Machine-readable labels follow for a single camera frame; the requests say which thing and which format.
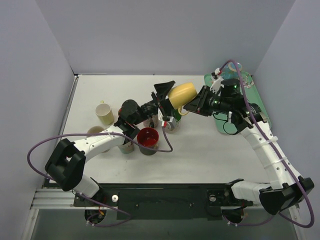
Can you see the pale yellow mug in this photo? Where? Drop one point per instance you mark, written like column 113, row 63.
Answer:
column 104, row 113

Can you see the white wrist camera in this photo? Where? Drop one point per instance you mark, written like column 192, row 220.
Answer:
column 168, row 122
column 216, row 80

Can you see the green serving tray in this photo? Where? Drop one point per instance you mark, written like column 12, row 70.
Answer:
column 252, row 96

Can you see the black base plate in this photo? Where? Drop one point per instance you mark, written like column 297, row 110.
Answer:
column 169, row 201

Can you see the cream floral mug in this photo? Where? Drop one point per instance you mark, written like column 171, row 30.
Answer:
column 96, row 130

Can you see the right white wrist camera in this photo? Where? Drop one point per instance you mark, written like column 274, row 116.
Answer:
column 216, row 80

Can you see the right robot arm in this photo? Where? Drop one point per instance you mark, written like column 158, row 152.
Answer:
column 286, row 187

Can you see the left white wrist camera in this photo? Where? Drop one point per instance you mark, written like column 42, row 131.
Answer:
column 168, row 122

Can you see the black mug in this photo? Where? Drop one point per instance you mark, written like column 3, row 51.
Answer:
column 148, row 141

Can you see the beige floral mug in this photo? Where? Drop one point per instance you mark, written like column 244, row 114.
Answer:
column 127, row 148

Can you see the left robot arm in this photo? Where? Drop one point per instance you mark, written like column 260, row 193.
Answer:
column 67, row 162

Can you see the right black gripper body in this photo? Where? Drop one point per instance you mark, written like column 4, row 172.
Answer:
column 202, row 100

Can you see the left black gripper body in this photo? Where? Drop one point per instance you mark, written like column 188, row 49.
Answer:
column 159, row 101

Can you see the pink patterned mug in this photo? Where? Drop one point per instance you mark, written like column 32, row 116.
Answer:
column 151, row 121

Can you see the blue teal mug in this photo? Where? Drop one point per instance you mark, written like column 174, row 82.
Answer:
column 229, row 71

